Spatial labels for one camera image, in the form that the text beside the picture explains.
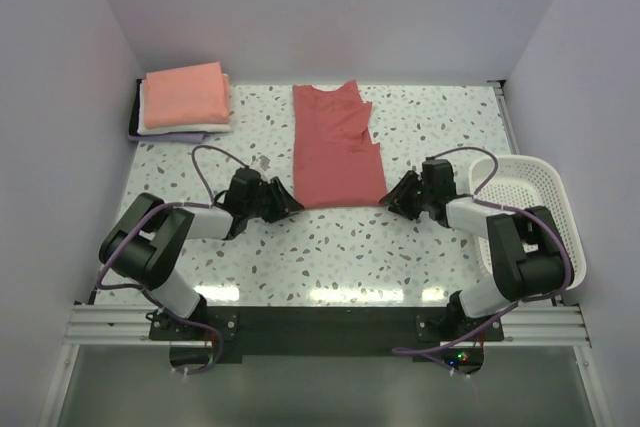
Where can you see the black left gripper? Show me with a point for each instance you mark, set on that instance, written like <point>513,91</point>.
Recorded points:
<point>283,204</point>

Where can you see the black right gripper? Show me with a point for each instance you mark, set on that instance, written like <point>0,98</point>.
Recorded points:
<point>397,197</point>

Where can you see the red t-shirt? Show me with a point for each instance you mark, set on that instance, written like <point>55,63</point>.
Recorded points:
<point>335,162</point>

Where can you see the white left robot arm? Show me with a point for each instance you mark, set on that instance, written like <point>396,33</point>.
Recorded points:
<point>142,249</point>

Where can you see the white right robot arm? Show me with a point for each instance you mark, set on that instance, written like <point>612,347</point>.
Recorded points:
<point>529,260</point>

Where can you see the folded lavender t-shirt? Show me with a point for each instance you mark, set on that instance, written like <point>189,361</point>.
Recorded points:
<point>181,137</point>

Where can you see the white perforated plastic basket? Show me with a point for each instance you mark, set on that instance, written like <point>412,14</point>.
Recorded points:
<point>524,182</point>

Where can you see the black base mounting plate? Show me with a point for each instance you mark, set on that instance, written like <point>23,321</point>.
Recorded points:
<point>303,331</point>

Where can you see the folded salmon pink t-shirt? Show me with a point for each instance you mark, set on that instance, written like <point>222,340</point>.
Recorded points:
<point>186,96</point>

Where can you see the folded black t-shirt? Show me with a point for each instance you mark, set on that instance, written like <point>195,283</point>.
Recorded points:
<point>133,125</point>

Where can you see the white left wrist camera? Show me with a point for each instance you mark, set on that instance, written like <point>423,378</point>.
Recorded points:
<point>261,162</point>

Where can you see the aluminium right side rail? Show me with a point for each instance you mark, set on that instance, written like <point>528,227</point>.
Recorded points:
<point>498,88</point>

